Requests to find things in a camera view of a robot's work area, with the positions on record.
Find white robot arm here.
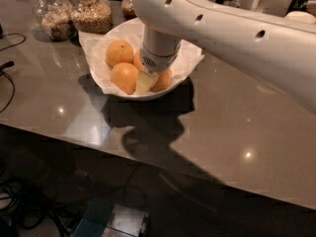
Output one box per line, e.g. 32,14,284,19
133,0,316,112

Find stack of white plates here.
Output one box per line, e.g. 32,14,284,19
285,11,316,25

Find white ceramic bowl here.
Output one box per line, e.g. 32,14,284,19
87,17,202,102

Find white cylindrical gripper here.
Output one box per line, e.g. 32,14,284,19
135,25,181,95

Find white paper bowl liner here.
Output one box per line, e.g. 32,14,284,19
78,23,205,97

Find black floor cables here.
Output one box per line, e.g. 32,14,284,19
0,161,80,237

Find black cable on table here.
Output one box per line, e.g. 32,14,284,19
0,33,28,115

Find glass cereal jar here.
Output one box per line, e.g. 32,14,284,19
71,0,113,35
33,0,77,41
120,0,136,20

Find blue and silver box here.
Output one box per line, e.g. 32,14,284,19
71,198,149,237

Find orange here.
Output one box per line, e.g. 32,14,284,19
111,62,138,95
106,39,134,67
150,68,172,93
133,50,144,70

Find leftmost glass cereal jar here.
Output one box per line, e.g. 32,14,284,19
33,0,77,41

